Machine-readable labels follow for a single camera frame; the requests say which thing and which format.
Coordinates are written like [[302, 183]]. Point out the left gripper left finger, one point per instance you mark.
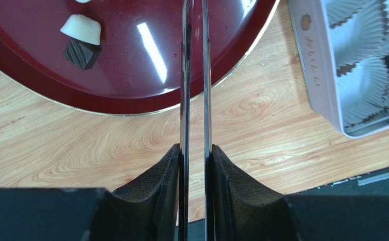
[[143, 209]]

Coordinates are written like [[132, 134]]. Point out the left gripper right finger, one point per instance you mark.
[[245, 209]]

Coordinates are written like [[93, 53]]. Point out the dark red round plate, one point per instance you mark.
[[139, 68]]

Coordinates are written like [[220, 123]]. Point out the ridged dark square chocolate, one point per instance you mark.
[[82, 54]]

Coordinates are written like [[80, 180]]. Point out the pink square tin box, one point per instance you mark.
[[342, 45]]

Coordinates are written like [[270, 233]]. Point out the white triangular chocolate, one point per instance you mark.
[[83, 29]]

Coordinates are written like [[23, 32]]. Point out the metal tongs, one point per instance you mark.
[[195, 117]]

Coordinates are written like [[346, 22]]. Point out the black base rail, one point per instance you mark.
[[375, 183]]

